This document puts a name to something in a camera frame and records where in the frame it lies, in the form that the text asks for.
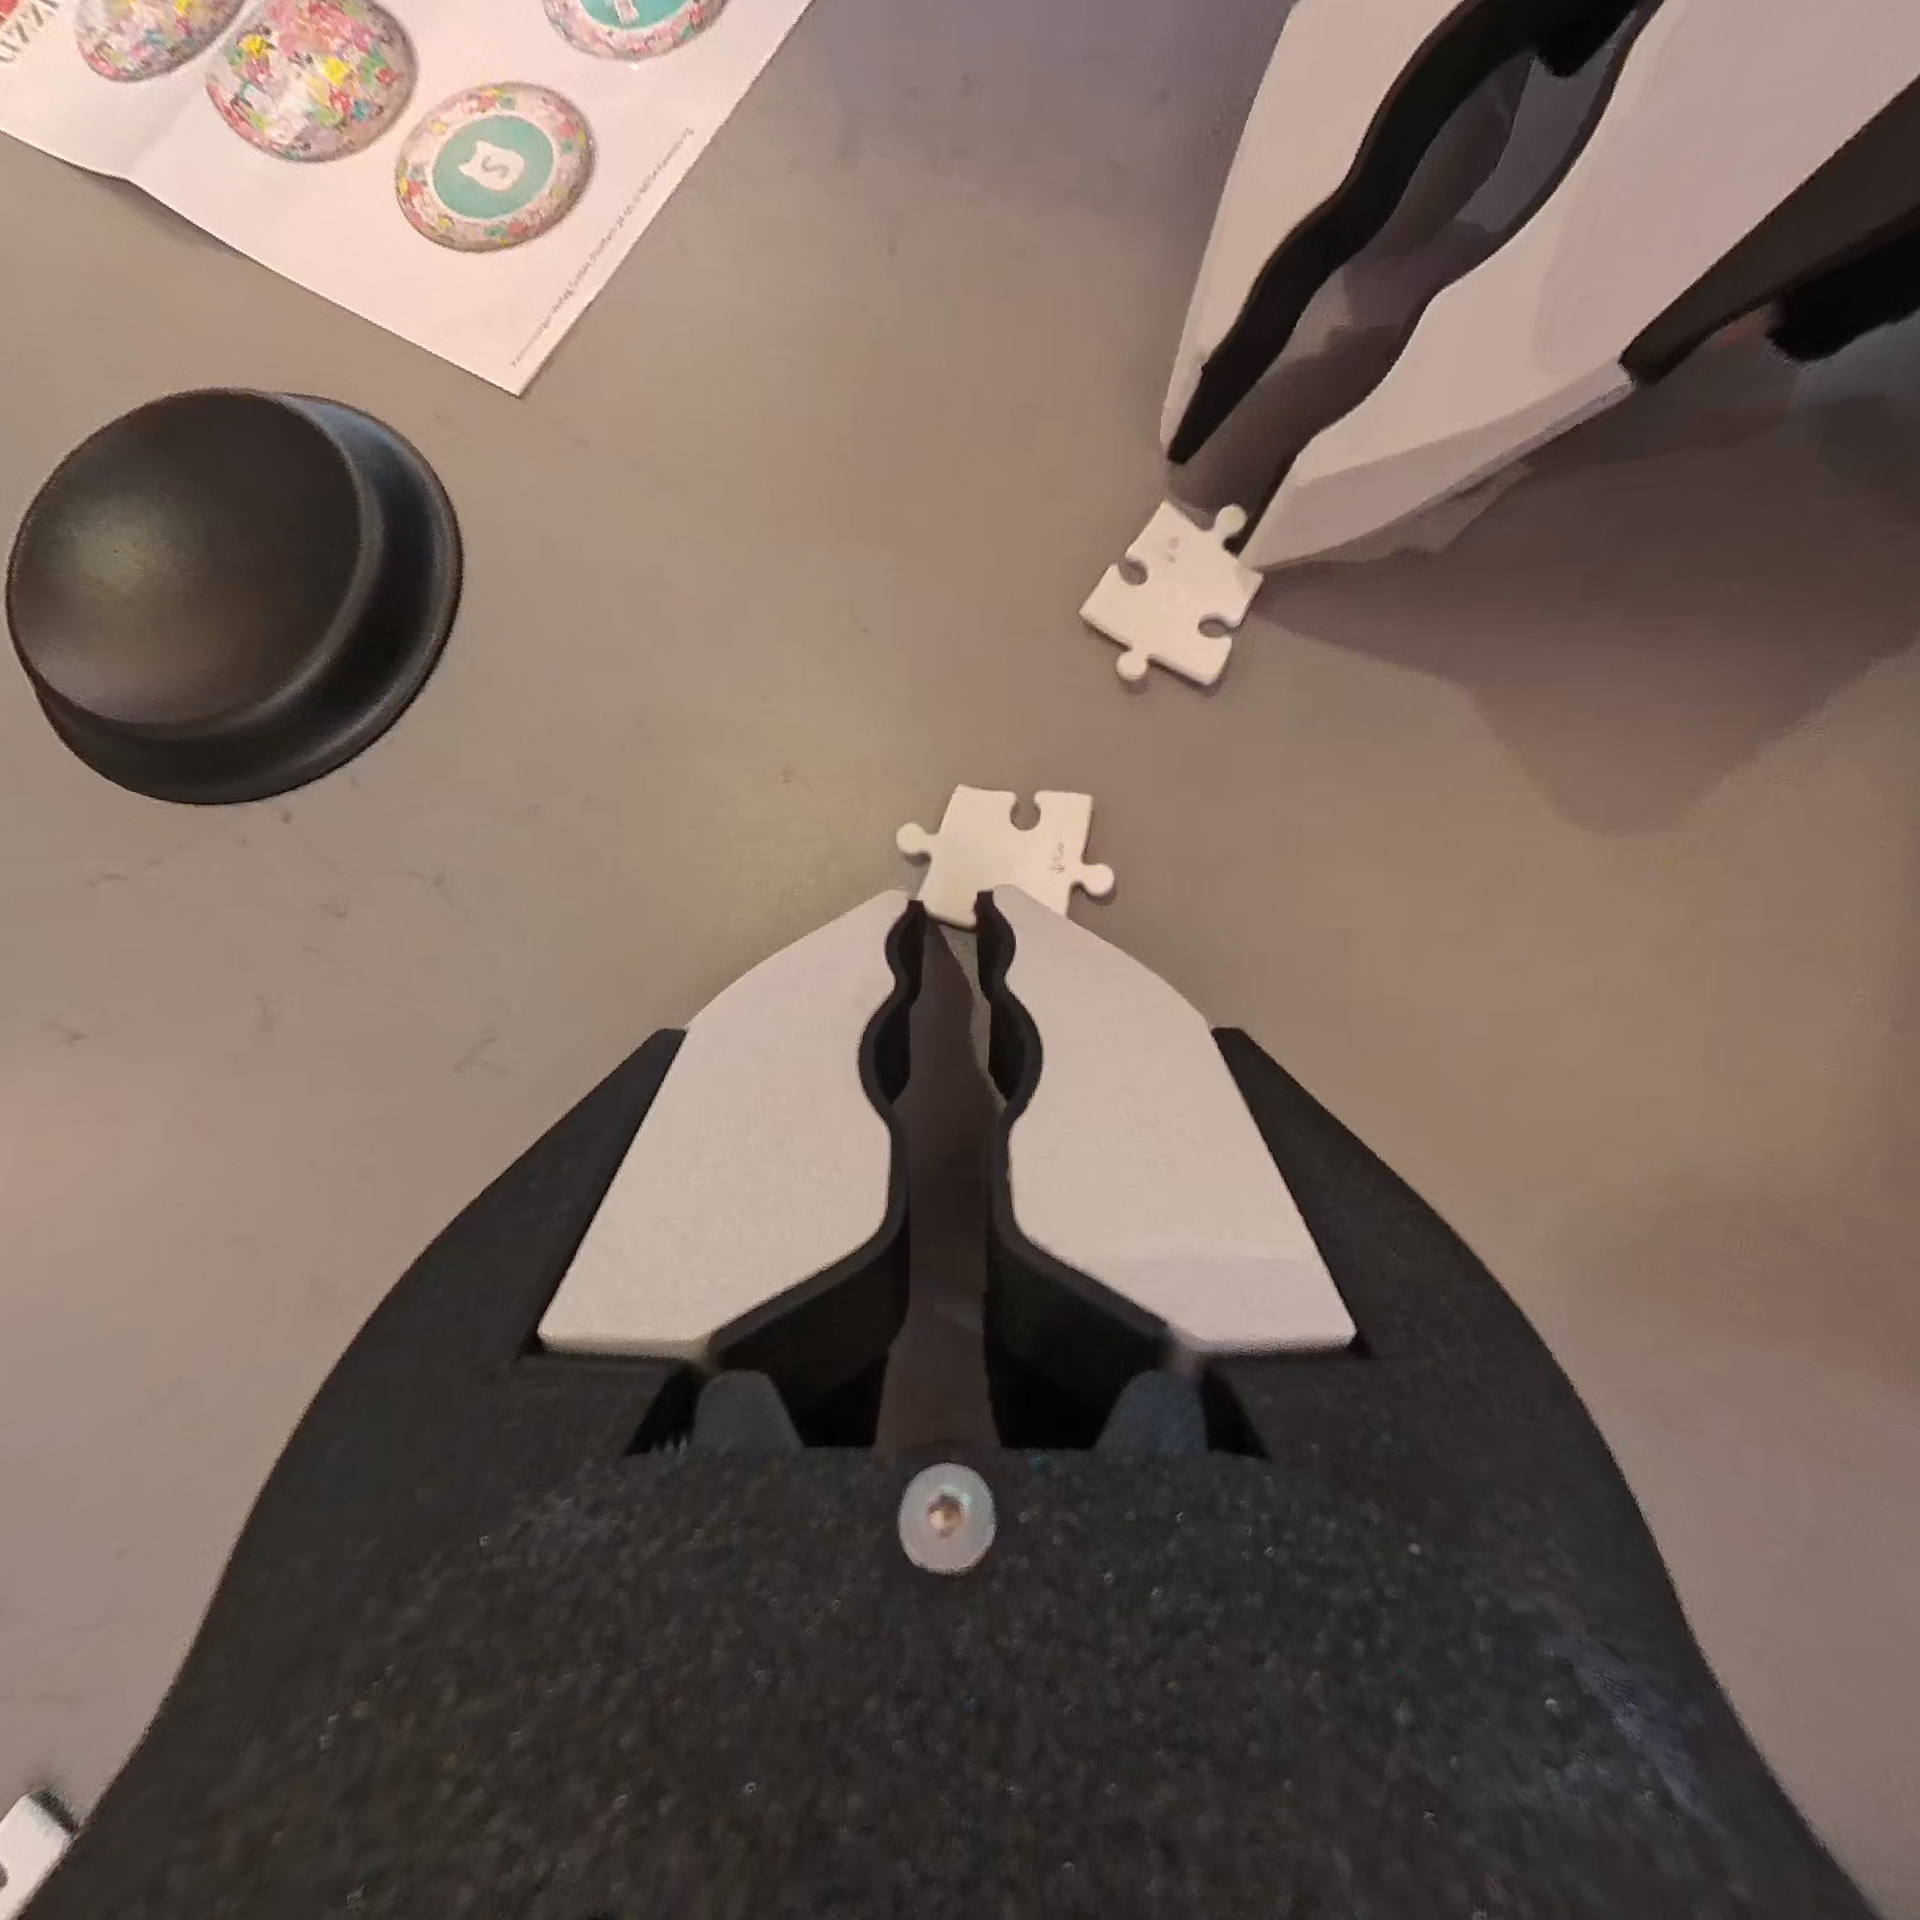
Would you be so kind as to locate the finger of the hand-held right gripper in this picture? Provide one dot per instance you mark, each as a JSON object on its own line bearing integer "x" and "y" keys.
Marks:
{"x": 1260, "y": 196}
{"x": 1652, "y": 196}

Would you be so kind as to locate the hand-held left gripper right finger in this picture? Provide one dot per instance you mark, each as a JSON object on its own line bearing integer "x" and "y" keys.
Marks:
{"x": 1155, "y": 1172}

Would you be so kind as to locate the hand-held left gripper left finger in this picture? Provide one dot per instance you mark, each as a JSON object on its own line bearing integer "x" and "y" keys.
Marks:
{"x": 720, "y": 1172}

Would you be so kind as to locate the white puzzle piece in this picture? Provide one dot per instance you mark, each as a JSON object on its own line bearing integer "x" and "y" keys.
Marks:
{"x": 1172, "y": 599}
{"x": 998, "y": 859}

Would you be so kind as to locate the black round stand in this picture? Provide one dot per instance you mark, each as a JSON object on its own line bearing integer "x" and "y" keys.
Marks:
{"x": 195, "y": 571}

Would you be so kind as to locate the white printed instruction leaflet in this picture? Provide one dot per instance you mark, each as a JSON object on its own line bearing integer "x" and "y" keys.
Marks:
{"x": 452, "y": 255}

